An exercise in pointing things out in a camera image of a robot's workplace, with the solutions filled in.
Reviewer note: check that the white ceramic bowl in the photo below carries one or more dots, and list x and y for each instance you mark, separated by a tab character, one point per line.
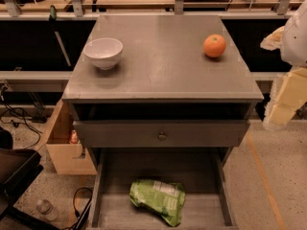
103	53

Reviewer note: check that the dark chair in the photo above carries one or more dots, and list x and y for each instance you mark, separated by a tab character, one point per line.
18	169

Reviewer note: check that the clear plastic bottle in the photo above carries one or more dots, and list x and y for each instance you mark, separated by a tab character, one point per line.
46	210

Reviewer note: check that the grey wooden drawer cabinet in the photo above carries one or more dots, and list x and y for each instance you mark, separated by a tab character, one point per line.
163	75

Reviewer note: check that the green handled tool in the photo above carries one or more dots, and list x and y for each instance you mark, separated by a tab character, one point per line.
53	21

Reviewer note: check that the orange fruit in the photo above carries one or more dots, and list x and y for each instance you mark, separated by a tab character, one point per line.
214	45

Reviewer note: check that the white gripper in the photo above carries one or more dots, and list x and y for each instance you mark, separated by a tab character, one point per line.
295	41

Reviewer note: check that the wooden crate on floor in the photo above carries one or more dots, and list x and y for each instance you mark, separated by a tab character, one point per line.
67	157

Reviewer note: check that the green rice chip bag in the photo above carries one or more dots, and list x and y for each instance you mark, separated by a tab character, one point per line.
164	199

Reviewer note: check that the open middle drawer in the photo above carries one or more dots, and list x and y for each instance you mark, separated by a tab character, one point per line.
199	171

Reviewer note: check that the top drawer with knob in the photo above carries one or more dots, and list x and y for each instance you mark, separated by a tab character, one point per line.
154	134

